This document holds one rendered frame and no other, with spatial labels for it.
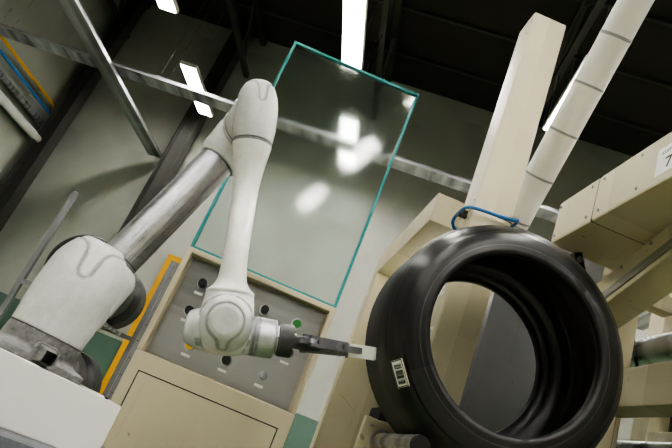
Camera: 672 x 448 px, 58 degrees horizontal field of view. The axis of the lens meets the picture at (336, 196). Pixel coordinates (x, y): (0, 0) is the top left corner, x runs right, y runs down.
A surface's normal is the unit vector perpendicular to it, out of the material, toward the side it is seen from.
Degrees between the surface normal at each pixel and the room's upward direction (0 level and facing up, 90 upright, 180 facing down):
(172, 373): 90
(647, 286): 162
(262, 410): 90
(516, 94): 90
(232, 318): 101
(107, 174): 90
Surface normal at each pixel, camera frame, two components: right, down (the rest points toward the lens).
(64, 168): 0.00, -0.41
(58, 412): 0.47, -0.19
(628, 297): -0.29, 0.70
